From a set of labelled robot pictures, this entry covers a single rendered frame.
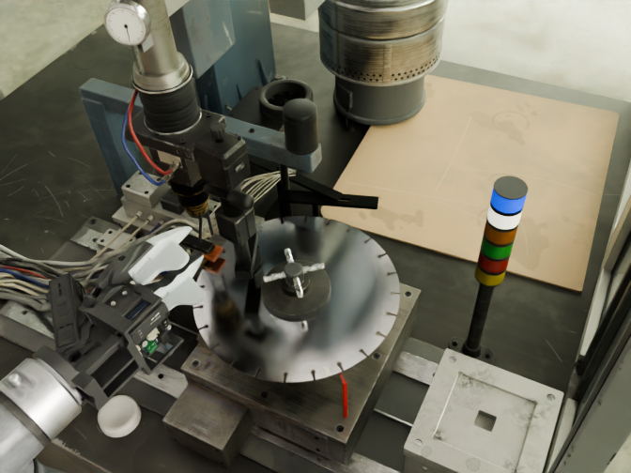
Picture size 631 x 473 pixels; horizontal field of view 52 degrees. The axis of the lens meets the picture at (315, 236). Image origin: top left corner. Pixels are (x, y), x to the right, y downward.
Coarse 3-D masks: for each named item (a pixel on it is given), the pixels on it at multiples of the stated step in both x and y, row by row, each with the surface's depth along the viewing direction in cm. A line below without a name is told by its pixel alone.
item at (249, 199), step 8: (208, 184) 83; (208, 192) 83; (216, 192) 82; (224, 192) 81; (232, 192) 80; (240, 192) 80; (232, 200) 80; (240, 200) 79; (248, 200) 79; (248, 208) 79
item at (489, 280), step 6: (480, 270) 98; (504, 270) 97; (480, 276) 99; (486, 276) 98; (492, 276) 98; (498, 276) 98; (480, 282) 100; (486, 282) 99; (492, 282) 99; (498, 282) 99
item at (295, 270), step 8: (288, 256) 101; (288, 264) 100; (296, 264) 100; (320, 264) 100; (280, 272) 99; (288, 272) 99; (296, 272) 98; (304, 272) 100; (264, 280) 99; (272, 280) 99; (288, 280) 99; (296, 280) 98; (296, 288) 97
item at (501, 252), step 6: (486, 240) 93; (486, 246) 94; (492, 246) 93; (498, 246) 92; (504, 246) 92; (510, 246) 93; (486, 252) 95; (492, 252) 94; (498, 252) 93; (504, 252) 94; (510, 252) 95; (492, 258) 95; (498, 258) 94; (504, 258) 95
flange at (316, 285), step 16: (272, 272) 104; (320, 272) 104; (272, 288) 102; (288, 288) 100; (304, 288) 100; (320, 288) 102; (272, 304) 100; (288, 304) 100; (304, 304) 100; (320, 304) 100
